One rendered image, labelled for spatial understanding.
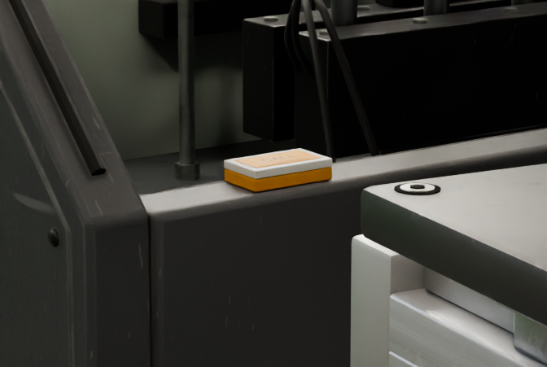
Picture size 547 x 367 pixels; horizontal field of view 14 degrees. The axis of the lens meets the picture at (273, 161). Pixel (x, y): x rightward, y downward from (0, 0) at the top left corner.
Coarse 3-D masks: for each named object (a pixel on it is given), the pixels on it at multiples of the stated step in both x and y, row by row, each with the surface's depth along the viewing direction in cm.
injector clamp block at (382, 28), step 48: (480, 0) 154; (384, 48) 142; (432, 48) 144; (480, 48) 147; (528, 48) 149; (288, 96) 146; (336, 96) 140; (384, 96) 143; (432, 96) 145; (480, 96) 147; (528, 96) 150; (336, 144) 141; (384, 144) 143; (432, 144) 151
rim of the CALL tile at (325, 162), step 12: (252, 156) 115; (324, 156) 115; (228, 168) 114; (240, 168) 113; (252, 168) 113; (264, 168) 113; (276, 168) 113; (288, 168) 114; (300, 168) 114; (312, 168) 114
